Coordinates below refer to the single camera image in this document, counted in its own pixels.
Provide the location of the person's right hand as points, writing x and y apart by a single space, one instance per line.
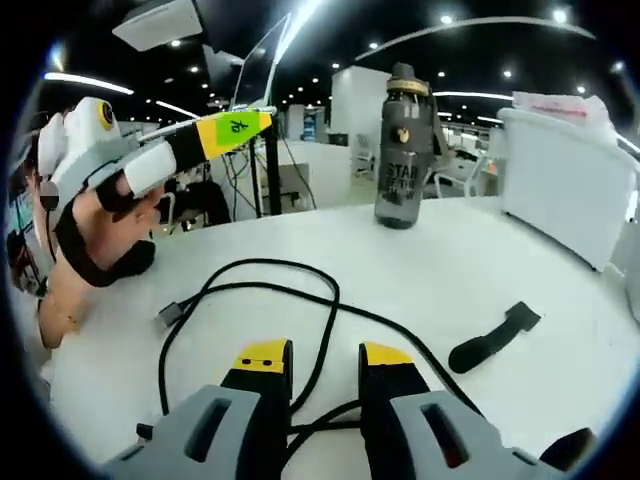
570 447

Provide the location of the person's left hand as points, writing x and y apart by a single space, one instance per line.
107 235

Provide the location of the black vertical pole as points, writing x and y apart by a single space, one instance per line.
272 175

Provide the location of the person's torso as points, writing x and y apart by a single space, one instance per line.
22 250

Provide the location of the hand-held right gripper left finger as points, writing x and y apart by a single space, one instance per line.
235 425

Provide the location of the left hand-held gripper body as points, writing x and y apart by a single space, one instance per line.
82 135

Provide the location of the white plastic box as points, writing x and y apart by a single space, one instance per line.
560 190

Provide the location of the white ceiling air conditioner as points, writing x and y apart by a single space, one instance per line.
157 25

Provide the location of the grey transparent water bottle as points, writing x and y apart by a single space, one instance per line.
400 170

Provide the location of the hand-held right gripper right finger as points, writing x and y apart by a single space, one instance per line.
415 430

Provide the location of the white chair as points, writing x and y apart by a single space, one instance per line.
467 180

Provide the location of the white metal stand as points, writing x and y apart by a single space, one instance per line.
272 65

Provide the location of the white desktop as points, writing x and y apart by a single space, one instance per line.
425 270

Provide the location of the black office chair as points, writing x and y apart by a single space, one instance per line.
205 205

